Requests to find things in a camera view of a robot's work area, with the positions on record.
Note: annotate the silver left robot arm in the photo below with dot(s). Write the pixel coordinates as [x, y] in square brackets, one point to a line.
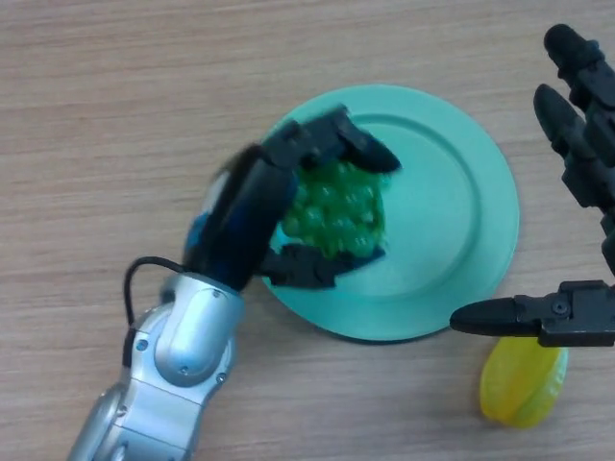
[168, 355]

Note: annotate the green grapes bunch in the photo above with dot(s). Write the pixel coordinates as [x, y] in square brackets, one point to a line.
[336, 211]

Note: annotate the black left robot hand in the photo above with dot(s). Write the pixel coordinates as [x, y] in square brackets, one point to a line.
[240, 225]

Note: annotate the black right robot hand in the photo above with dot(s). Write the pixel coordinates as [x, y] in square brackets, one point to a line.
[591, 158]

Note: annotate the yellow starfruit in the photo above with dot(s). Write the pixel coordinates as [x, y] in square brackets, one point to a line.
[523, 386]

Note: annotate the green round plate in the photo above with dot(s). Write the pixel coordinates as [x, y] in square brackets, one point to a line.
[432, 240]

